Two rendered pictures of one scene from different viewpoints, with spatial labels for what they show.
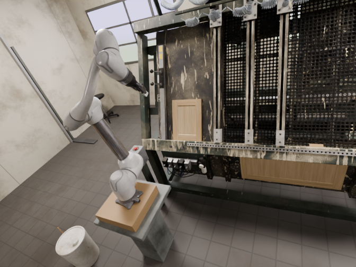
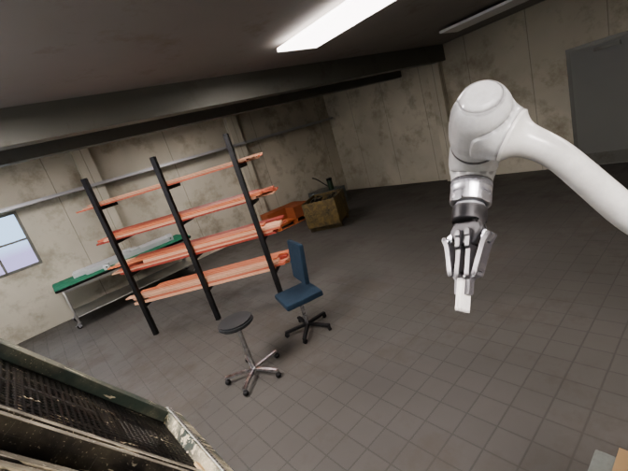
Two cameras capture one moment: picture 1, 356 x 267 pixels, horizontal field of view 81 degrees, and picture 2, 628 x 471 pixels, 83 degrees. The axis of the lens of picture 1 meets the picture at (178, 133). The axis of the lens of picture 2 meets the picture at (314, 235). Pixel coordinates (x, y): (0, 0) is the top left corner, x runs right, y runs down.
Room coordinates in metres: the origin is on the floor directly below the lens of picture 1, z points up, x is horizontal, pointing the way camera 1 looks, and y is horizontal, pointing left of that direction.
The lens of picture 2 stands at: (2.02, 0.11, 2.05)
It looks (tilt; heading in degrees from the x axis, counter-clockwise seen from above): 15 degrees down; 200
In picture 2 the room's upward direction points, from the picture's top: 17 degrees counter-clockwise
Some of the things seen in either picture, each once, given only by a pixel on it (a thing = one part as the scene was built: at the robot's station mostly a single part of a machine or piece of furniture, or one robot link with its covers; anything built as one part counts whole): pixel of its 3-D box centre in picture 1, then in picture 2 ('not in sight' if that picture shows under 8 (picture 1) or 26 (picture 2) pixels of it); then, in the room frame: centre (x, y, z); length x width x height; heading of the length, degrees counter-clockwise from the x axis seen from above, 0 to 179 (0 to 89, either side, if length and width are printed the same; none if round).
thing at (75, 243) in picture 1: (76, 246); not in sight; (1.36, 1.36, 0.24); 0.32 x 0.30 x 0.47; 57
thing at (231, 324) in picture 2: not in sight; (248, 346); (-0.60, -1.84, 0.32); 0.60 x 0.57 x 0.63; 60
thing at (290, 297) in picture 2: not in sight; (297, 290); (-1.30, -1.48, 0.50); 0.58 x 0.55 x 1.00; 150
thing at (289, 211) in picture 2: not in sight; (287, 215); (-6.72, -3.67, 0.22); 1.22 x 0.84 x 0.44; 147
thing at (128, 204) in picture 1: (130, 196); not in sight; (1.22, 0.53, 0.86); 0.22 x 0.18 x 0.06; 46
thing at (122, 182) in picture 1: (122, 183); not in sight; (1.24, 0.54, 1.00); 0.18 x 0.16 x 0.22; 155
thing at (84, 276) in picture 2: not in sight; (132, 274); (-3.30, -5.85, 0.48); 2.53 x 0.95 x 0.95; 147
